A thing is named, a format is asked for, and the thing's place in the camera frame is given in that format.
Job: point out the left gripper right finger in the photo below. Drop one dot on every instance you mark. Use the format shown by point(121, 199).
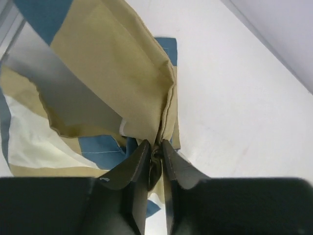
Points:
point(200, 205)

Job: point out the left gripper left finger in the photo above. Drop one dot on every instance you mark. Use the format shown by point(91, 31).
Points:
point(112, 204)

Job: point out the blue tan white checked pillowcase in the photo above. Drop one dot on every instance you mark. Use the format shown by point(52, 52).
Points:
point(82, 84)

